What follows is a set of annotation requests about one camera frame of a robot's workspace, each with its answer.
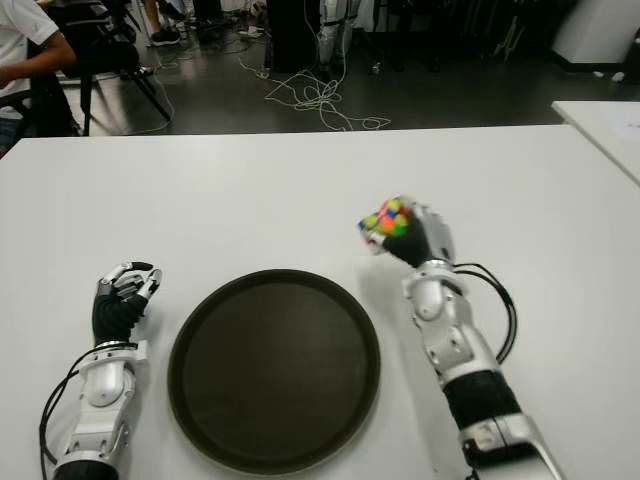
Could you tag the white power strip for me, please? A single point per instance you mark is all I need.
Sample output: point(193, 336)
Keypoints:
point(251, 31)

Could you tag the black sneaker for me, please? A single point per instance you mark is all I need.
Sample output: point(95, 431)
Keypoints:
point(165, 37)

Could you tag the dark brown round plate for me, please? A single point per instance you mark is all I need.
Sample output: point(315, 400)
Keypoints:
point(275, 370)

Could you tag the white cabinet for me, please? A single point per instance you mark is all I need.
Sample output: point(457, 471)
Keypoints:
point(600, 30)

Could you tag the multicoloured Rubik's cube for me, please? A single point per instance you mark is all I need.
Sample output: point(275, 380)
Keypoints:
point(387, 220)

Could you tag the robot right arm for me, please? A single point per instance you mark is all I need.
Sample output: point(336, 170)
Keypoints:
point(450, 340)

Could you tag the black cabinet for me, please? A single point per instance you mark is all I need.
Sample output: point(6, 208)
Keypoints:
point(292, 35)

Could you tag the black office chair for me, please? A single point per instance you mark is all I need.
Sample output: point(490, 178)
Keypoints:
point(55, 105)

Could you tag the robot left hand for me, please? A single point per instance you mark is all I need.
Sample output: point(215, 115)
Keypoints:
point(112, 312)

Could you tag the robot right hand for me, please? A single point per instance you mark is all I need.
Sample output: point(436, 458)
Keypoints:
point(437, 237)

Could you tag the small white floor object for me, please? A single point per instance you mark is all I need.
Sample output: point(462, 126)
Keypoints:
point(618, 76)

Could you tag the person in white shirt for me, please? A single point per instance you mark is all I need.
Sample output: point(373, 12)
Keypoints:
point(20, 30)

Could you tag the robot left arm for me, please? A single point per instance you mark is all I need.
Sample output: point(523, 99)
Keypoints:
point(105, 380)

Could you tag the white side table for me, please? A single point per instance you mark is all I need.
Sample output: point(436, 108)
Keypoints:
point(610, 130)

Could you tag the silver humanoid robot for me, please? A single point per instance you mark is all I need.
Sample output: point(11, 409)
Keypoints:
point(330, 40)

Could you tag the black folding chair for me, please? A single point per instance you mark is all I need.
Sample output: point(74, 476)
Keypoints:
point(100, 55)

